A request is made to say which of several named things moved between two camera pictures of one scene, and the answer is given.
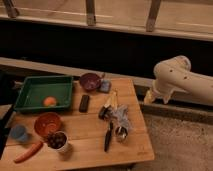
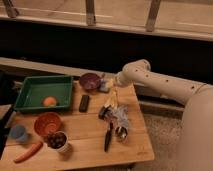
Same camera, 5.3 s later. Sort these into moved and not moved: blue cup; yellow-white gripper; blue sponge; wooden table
Moved: yellow-white gripper
Not moved: wooden table; blue cup; blue sponge
